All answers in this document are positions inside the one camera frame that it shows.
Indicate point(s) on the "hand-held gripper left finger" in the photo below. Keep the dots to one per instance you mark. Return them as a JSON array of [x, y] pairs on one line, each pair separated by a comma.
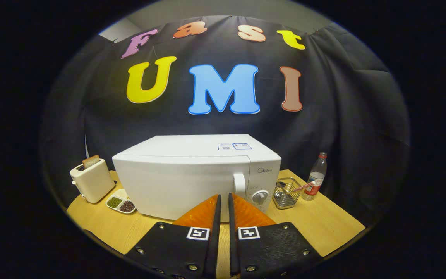
[[214, 240]]

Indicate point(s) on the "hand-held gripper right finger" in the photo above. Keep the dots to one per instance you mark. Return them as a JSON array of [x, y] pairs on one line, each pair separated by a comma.
[[233, 248]]

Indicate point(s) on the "white microwave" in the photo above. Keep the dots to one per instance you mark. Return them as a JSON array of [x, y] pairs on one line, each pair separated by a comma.
[[176, 182]]

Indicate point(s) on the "pink striped straw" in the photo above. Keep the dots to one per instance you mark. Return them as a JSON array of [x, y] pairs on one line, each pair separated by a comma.
[[304, 186]]

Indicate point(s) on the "white divided tray of beans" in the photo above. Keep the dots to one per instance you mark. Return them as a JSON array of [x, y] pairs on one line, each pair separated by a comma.
[[120, 203]]

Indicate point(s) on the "clear bottle with red label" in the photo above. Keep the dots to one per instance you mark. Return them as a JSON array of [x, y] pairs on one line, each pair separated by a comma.
[[316, 174]]

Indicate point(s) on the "cream toaster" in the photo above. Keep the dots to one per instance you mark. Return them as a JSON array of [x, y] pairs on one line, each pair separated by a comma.
[[93, 182]]

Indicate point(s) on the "toast slice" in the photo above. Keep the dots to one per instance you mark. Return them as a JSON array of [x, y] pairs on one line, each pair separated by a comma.
[[90, 161]]

